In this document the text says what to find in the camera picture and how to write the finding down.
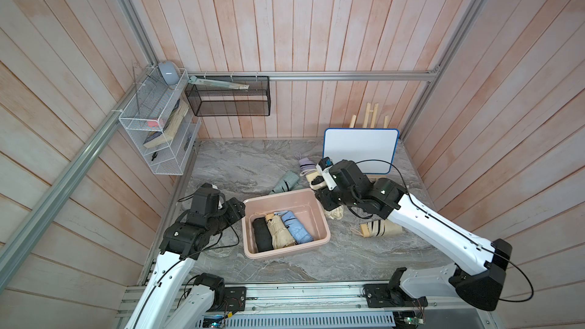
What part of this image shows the purple folded umbrella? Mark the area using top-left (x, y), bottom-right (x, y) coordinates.
top-left (299, 158), bottom-right (317, 176)

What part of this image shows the pink plastic storage box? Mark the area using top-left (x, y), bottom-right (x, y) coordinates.
top-left (242, 189), bottom-right (331, 260)

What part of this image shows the blue umbrella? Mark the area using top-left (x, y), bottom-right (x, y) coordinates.
top-left (277, 211), bottom-right (314, 245)

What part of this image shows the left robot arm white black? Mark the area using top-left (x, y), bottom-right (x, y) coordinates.
top-left (126, 183), bottom-right (245, 328)

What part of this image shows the green flat item on basket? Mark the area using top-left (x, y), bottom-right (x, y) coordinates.
top-left (189, 76), bottom-right (249, 90)

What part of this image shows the beige umbrella black stripes small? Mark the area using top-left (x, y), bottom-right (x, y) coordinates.
top-left (305, 169), bottom-right (327, 190)

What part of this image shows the white wire shelf rack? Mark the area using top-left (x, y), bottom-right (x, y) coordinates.
top-left (119, 66), bottom-right (201, 176)

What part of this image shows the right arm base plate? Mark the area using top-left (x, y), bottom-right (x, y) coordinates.
top-left (363, 283), bottom-right (428, 309)

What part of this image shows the grey round speaker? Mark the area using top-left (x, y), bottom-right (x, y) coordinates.
top-left (158, 61), bottom-right (181, 87)

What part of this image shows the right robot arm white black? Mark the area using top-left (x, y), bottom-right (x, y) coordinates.
top-left (314, 158), bottom-right (512, 312)

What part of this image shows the plain beige umbrella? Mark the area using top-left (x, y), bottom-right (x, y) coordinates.
top-left (265, 213), bottom-right (296, 249)

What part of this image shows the green folded umbrella upper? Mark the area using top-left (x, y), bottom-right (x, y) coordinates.
top-left (270, 171), bottom-right (300, 194)

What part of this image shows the book on wire shelf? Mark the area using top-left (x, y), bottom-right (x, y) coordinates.
top-left (143, 98), bottom-right (189, 149)

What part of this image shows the whiteboard blue frame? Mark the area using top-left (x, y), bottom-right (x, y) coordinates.
top-left (322, 128), bottom-right (400, 175)

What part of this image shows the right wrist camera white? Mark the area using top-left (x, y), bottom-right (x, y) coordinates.
top-left (317, 157), bottom-right (338, 190)

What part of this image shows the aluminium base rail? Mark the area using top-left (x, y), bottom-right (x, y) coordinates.
top-left (113, 280), bottom-right (499, 329)

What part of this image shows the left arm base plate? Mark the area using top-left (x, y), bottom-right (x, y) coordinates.
top-left (183, 285), bottom-right (248, 314)

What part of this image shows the black mesh wall basket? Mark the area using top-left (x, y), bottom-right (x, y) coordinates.
top-left (184, 75), bottom-right (271, 117)

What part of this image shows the beige striped umbrella right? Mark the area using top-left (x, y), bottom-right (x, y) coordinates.
top-left (359, 219), bottom-right (403, 238)

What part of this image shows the beige umbrella black band middle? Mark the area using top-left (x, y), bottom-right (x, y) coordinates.
top-left (324, 206), bottom-right (344, 220)

